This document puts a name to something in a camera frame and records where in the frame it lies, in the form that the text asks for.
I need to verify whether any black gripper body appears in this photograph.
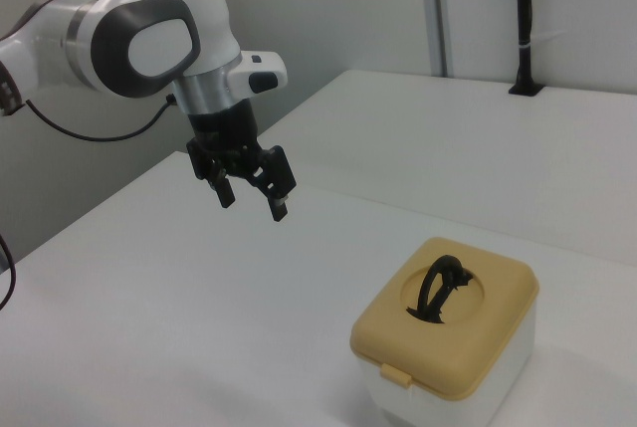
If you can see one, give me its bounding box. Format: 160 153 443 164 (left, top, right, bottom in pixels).
187 98 261 164

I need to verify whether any tan tool case lid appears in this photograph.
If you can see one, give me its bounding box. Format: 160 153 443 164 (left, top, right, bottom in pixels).
349 236 540 402

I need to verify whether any white tool case box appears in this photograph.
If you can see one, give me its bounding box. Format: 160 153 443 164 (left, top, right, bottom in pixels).
357 292 537 427

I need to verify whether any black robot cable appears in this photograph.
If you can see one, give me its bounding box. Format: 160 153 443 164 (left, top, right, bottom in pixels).
0 92 176 313

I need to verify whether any grey partition post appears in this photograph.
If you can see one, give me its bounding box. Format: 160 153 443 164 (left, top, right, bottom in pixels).
420 0 457 78

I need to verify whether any black pole mount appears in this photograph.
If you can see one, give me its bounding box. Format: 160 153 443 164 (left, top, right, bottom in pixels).
508 0 544 98

